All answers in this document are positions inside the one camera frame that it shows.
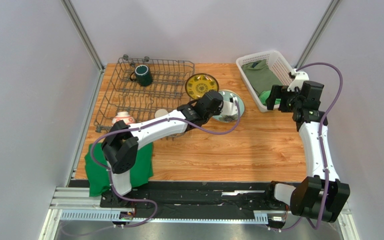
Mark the dark green cloth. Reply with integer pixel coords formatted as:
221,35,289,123
84,143,154,197

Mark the left aluminium frame post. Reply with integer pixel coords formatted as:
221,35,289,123
60,0,105,73

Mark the red white patterned bowl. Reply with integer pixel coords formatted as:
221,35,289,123
111,111,136,126

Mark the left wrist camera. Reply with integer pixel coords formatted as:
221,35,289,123
220,92,239,116

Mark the aluminium frame post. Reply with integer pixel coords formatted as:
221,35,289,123
295,0,343,68
60,0,105,73

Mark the grey wire dish rack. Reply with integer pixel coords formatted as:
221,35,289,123
93,54,195,133

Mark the beige cup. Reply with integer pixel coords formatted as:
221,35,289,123
154,109,169,118

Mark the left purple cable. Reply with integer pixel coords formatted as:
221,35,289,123
58,99,242,234

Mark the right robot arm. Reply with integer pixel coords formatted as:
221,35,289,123
265,81,351,223

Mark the right aluminium frame post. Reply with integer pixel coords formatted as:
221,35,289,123
295,0,343,68

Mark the bright green microfiber towel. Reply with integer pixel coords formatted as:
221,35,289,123
258,90,282,107

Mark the yellow patterned plate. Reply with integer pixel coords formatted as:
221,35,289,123
184,73,220,100

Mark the olive green folded cloth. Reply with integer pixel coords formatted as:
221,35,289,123
241,59,282,96

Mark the purple cable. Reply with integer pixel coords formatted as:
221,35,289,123
266,62,344,232
58,99,242,234

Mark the light blue flower plate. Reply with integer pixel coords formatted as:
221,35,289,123
212,89,245,123

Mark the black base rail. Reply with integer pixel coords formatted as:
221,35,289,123
100,181,297,222

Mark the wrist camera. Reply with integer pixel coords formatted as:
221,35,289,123
287,68,309,92
220,92,239,116

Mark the dark green mug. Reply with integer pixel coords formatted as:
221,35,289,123
129,64,153,87

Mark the white plastic basket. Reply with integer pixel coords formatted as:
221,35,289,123
236,50,293,113

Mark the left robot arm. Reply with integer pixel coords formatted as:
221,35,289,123
99,90,224,196

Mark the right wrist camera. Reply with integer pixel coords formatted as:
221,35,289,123
287,68,309,92

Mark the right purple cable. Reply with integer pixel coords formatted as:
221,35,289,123
266,62,344,232

